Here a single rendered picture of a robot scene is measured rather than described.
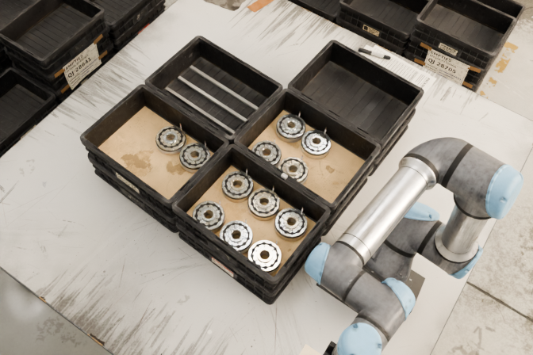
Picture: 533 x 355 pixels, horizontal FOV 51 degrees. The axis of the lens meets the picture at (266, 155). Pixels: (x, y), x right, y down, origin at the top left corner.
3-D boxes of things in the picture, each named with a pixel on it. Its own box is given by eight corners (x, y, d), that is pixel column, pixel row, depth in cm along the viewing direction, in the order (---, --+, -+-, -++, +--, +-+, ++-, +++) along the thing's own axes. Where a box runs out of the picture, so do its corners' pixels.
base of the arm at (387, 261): (408, 272, 179) (424, 246, 176) (403, 291, 165) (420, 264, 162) (366, 246, 182) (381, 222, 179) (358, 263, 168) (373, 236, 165)
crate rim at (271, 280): (331, 213, 175) (332, 209, 173) (274, 287, 161) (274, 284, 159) (231, 146, 187) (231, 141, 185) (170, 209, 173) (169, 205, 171)
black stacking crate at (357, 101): (416, 111, 210) (425, 91, 200) (375, 164, 196) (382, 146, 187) (327, 59, 221) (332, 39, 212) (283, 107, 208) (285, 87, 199)
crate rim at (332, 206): (381, 149, 188) (382, 146, 186) (331, 212, 175) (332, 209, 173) (285, 90, 200) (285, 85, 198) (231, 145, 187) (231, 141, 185)
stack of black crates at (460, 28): (483, 79, 307) (518, 18, 269) (462, 116, 293) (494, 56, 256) (417, 47, 318) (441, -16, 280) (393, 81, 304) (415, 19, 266)
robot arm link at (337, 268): (431, 110, 132) (301, 256, 111) (474, 133, 128) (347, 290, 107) (422, 140, 142) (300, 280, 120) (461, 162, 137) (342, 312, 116)
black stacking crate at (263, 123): (374, 164, 196) (381, 146, 187) (327, 225, 183) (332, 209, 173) (283, 107, 208) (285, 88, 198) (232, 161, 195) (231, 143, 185)
